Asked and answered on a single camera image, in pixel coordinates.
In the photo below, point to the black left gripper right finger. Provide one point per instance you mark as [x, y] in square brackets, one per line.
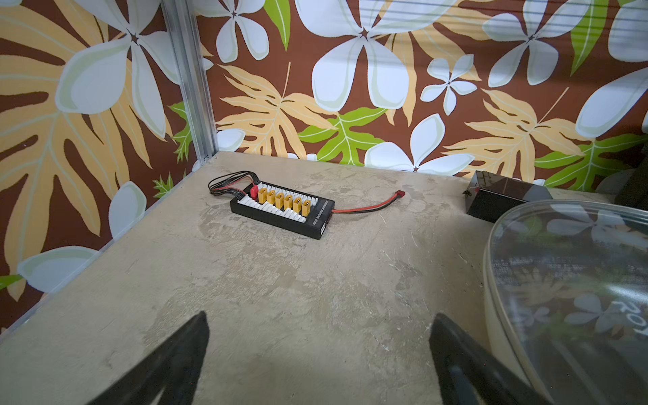
[468, 374]

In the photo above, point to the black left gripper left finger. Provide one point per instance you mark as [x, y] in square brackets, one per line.
[168, 375]

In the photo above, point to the glass pot lid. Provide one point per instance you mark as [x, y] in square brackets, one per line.
[565, 289]

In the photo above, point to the small black box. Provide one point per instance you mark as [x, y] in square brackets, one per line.
[488, 196]

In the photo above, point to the black parallel charging board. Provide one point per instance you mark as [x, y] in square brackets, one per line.
[290, 210]

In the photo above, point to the aluminium frame post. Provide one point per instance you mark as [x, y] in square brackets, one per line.
[181, 23]

